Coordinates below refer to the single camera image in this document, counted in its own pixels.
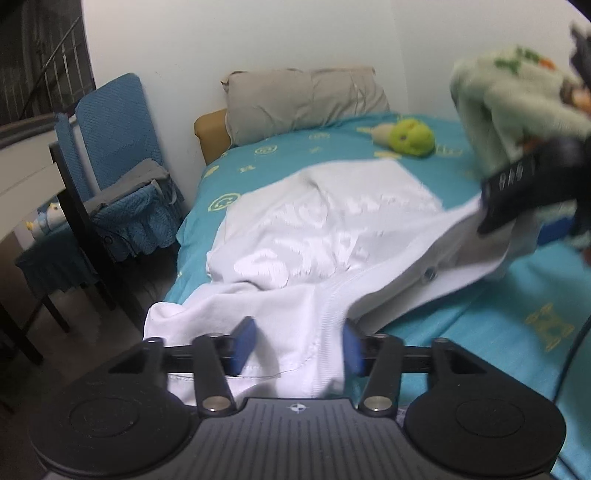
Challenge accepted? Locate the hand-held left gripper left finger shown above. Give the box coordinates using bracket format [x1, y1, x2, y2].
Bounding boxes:
[107, 318, 257, 414]

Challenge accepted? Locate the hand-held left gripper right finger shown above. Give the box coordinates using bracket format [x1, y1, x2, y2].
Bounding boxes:
[342, 319, 483, 414]

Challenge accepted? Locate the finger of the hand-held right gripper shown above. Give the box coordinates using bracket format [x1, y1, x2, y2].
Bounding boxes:
[478, 154, 548, 235]

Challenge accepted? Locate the white shirt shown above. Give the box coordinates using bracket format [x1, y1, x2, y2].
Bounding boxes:
[143, 159, 539, 411]

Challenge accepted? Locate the pale green fluffy blanket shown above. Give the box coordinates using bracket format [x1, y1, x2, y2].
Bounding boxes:
[450, 44, 591, 252]

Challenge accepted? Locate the bed with turquoise sheet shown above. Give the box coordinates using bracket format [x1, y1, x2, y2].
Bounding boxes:
[164, 111, 591, 480]

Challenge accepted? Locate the green plush toy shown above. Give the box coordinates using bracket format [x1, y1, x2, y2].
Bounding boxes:
[360, 119, 435, 159]

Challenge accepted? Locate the grey cloth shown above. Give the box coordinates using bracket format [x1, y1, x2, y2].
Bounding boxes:
[88, 158, 174, 213]

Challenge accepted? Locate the blue covered chair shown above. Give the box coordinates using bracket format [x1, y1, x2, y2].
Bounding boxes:
[75, 73, 188, 259]
[15, 113, 116, 330]

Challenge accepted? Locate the tan wooden headboard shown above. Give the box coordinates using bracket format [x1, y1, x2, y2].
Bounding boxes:
[194, 110, 232, 164]

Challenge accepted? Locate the grey pillow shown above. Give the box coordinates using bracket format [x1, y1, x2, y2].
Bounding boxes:
[221, 67, 391, 146]

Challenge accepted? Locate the small penguin toy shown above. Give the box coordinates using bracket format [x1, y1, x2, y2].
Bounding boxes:
[25, 200, 65, 241]

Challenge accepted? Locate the window with metal grille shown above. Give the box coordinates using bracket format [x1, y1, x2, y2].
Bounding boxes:
[0, 0, 96, 126]

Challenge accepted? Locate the black cable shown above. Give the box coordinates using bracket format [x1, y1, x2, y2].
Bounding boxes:
[551, 316, 591, 411]

